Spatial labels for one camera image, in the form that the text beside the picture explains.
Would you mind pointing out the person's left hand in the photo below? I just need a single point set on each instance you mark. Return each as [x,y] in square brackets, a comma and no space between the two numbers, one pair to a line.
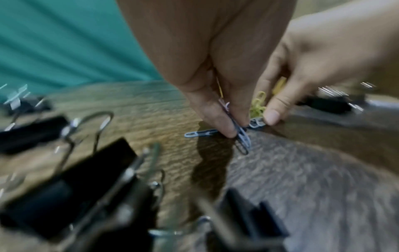
[212,32]

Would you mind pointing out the person's right hand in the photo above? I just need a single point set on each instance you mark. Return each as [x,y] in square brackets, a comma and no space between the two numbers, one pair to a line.
[327,49]

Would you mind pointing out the single black binder clip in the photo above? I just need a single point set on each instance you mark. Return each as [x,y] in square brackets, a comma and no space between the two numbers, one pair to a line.
[327,104]

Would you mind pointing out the bunch of coloured paper clips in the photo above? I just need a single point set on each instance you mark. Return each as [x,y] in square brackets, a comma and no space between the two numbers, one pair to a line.
[243,140]
[258,105]

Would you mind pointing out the wooden table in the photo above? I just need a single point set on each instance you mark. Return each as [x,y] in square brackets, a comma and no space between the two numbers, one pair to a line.
[311,184]

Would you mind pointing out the teal curtain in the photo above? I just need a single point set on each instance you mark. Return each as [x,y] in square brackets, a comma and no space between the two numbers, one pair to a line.
[46,37]

